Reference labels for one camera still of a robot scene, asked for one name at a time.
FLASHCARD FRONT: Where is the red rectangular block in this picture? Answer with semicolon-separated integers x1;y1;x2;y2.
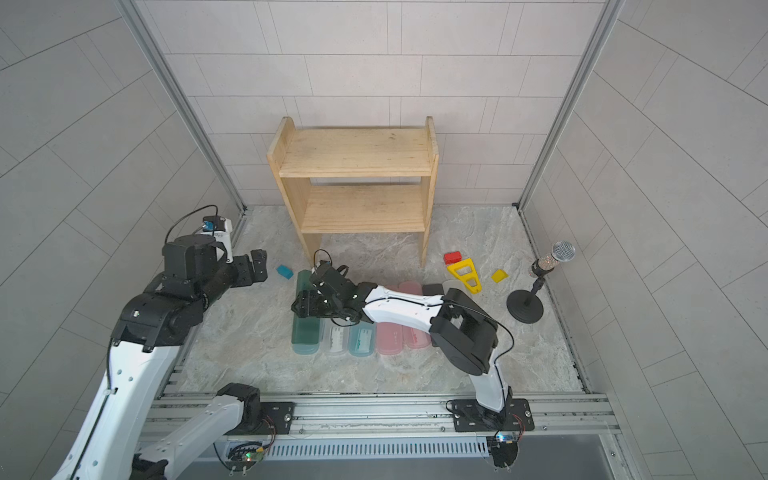
443;251;463;265

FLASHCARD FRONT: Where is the yellow frame block with hole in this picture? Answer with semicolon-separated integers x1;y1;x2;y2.
447;258;482;294

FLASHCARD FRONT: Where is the dark green pencil case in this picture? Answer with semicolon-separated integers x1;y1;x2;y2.
291;270;323;355

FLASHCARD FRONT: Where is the small yellow block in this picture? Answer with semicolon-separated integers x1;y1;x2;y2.
491;269;508;283

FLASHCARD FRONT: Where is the left circuit board with wires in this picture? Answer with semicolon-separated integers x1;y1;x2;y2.
213;441;267;477

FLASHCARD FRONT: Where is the right circuit board with wires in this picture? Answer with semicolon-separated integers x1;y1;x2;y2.
485;430;525;470

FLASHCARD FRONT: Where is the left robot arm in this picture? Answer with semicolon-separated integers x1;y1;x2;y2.
55;232;267;479

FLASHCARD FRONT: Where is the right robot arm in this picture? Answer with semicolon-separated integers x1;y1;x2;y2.
291;261;535;434

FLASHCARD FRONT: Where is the small teal block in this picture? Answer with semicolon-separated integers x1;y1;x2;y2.
276;265;294;279

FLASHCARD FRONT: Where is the light teal pencil case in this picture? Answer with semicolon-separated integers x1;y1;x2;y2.
319;318;333;352
348;322;376;357

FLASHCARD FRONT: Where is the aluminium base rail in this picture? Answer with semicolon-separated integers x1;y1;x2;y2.
137;391;622;463

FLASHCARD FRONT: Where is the wooden two-tier shelf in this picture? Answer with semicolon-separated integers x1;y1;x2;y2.
267;117;440;262

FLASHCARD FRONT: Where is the circuit board with wires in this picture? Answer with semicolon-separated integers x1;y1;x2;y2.
485;430;525;470
213;441;267;477

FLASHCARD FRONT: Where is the black pencil case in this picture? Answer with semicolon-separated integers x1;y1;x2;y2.
422;283;445;296

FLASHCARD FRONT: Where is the silver microphone on stand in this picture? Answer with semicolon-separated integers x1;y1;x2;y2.
506;240;576;324

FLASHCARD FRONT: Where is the pink pencil case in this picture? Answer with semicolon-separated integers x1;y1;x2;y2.
398;281;431;350
376;323;404;356

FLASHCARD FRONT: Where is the frosted white pencil case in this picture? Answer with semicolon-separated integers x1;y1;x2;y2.
323;319;350;357

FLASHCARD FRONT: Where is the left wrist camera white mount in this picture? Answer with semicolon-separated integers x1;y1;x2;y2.
202;215;233;263

